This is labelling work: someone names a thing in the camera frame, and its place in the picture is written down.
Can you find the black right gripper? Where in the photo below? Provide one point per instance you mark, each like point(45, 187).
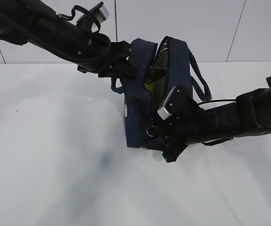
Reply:
point(208, 127)

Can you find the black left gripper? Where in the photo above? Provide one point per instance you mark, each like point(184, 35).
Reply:
point(107, 59)

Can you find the dark navy fabric lunch bag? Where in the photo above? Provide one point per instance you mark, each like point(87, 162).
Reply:
point(181, 67)

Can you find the glass container with green lid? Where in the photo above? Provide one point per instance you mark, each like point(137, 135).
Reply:
point(157, 76)

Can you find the yellow lemon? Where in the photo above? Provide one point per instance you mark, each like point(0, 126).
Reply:
point(149, 86)

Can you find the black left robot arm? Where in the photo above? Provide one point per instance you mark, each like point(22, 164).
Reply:
point(75, 38)

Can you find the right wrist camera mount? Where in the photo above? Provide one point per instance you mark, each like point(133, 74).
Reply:
point(175, 101)

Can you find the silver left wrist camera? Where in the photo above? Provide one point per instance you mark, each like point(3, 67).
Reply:
point(99, 13)

